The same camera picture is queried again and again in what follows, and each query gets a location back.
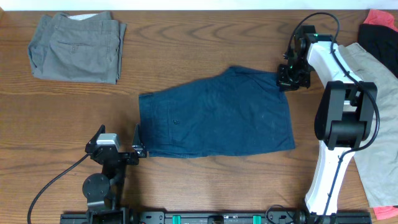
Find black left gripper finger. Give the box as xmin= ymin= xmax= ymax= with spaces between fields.
xmin=132 ymin=124 xmax=147 ymax=157
xmin=85 ymin=124 xmax=105 ymax=153

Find blue shorts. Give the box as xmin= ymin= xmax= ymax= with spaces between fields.
xmin=139 ymin=67 xmax=295 ymax=158

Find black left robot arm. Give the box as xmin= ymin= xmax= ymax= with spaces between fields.
xmin=82 ymin=124 xmax=147 ymax=223

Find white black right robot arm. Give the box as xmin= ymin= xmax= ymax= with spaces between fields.
xmin=277 ymin=25 xmax=379 ymax=218

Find black garment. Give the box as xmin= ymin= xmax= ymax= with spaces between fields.
xmin=358 ymin=24 xmax=397 ymax=77

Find folded grey shorts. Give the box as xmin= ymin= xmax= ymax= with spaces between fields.
xmin=27 ymin=11 xmax=127 ymax=85

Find red garment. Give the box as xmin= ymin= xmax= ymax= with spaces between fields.
xmin=364 ymin=9 xmax=397 ymax=32

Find light grey shorts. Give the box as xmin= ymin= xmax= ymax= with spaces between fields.
xmin=337 ymin=42 xmax=398 ymax=208

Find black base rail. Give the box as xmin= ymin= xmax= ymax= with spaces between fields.
xmin=60 ymin=209 xmax=372 ymax=224

